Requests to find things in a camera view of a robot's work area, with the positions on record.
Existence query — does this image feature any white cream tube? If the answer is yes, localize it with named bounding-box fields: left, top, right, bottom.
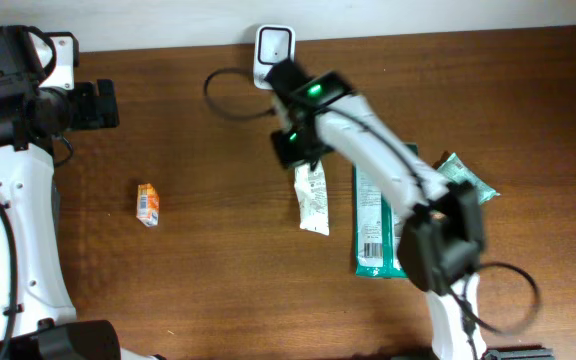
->
left=294, top=162, right=330, bottom=236

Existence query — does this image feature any green 3M wipes pack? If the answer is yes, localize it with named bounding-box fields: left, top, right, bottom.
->
left=352, top=167, right=407, bottom=279

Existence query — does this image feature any mint green wipes packet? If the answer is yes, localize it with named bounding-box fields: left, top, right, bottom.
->
left=437, top=153, right=500, bottom=204

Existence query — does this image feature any orange tissue packet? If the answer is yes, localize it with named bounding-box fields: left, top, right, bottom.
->
left=136, top=183, right=160, bottom=227

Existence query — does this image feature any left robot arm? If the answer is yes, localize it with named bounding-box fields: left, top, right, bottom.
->
left=0, top=25, right=131, bottom=359

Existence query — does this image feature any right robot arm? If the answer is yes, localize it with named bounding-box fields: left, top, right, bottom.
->
left=265, top=59, right=487, bottom=359

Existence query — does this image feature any white barcode scanner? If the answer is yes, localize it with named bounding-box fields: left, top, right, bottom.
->
left=253, top=24, right=296, bottom=90

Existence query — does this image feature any black right camera cable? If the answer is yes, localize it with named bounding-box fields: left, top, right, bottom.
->
left=202, top=67, right=277, bottom=122

